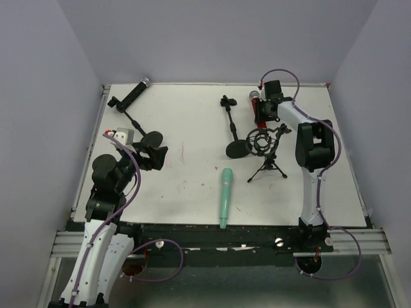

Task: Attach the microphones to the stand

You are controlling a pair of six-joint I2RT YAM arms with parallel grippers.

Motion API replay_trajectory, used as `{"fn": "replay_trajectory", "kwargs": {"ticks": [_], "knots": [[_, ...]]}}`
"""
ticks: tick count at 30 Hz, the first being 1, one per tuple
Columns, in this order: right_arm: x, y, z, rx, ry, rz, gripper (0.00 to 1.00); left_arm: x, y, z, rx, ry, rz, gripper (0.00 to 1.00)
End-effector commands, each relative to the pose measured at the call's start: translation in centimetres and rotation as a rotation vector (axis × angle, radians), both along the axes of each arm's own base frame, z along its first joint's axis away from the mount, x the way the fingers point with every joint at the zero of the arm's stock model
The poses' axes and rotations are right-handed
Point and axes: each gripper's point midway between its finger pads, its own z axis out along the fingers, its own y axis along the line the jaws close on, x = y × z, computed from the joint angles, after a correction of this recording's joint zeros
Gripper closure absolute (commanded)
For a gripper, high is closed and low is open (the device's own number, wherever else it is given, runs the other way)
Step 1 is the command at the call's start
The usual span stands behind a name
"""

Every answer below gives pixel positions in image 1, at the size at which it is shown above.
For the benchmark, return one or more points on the teal microphone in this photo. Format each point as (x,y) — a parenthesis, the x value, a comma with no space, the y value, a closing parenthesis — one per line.
(227,179)

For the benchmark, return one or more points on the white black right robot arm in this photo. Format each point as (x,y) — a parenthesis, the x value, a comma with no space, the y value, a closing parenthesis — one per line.
(318,147)

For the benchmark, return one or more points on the black front mounting rail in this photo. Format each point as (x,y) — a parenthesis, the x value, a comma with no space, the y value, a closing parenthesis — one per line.
(200,246)

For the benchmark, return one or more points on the red glitter microphone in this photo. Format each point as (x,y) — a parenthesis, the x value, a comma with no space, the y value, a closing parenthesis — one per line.
(260,115)

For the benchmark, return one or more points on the black glitter microphone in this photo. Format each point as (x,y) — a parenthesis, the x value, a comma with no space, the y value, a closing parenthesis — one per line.
(133,95)

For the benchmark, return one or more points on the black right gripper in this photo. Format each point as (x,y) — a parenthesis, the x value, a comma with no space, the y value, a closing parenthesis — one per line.
(264,110)

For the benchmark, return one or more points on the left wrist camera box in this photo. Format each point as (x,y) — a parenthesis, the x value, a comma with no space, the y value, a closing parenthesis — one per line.
(123,135)

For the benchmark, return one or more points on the black tripod shock-mount stand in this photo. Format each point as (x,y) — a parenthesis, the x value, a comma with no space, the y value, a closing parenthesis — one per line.
(264,142)

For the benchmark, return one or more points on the black round-base stand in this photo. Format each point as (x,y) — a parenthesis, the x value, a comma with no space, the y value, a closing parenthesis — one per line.
(238,147)
(153,138)

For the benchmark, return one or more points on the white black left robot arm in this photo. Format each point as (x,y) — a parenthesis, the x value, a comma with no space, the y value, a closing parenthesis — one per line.
(104,249)

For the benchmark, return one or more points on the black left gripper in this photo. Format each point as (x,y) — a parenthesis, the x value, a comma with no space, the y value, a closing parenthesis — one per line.
(149,156)

